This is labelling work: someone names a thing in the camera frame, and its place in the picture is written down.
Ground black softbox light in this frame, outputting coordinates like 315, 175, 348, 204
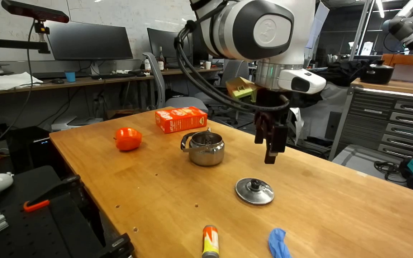
305, 2, 331, 52

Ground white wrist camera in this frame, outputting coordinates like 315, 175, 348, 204
276, 69, 328, 97

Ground orange tomato toy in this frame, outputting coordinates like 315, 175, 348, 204
113, 127, 144, 154

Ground white papers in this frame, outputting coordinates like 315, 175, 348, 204
0, 71, 44, 92

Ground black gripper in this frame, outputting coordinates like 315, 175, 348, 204
253, 88, 289, 165

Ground grey drawer cabinet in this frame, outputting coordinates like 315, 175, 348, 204
328, 78, 413, 164

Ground large dark monitor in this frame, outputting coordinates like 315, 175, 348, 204
45, 22, 134, 62

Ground orange yellow tube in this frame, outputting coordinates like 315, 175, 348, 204
200, 224, 220, 258

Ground black computer tower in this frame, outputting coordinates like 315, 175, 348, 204
4, 125, 55, 175

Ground black bowl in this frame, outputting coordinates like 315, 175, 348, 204
360, 64, 395, 86

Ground black desk monitor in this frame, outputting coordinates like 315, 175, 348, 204
146, 26, 180, 69

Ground yellow green wrist mount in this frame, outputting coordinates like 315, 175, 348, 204
225, 76, 258, 104

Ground silver kettle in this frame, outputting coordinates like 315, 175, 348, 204
179, 128, 226, 168

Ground orange handled black clamp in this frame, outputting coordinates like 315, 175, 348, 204
21, 174, 81, 215

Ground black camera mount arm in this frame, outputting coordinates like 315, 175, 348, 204
0, 36, 51, 55

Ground grey mesh office chair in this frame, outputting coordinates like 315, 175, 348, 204
142, 51, 209, 115

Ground orange cracker box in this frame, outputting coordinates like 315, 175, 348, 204
153, 105, 209, 135

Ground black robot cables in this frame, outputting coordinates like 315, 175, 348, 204
173, 19, 292, 115

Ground blue cloth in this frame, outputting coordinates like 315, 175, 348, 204
266, 227, 294, 258

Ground silver kettle lid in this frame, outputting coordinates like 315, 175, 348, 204
233, 177, 276, 207

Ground black camera bar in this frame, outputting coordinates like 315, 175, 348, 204
0, 0, 70, 25

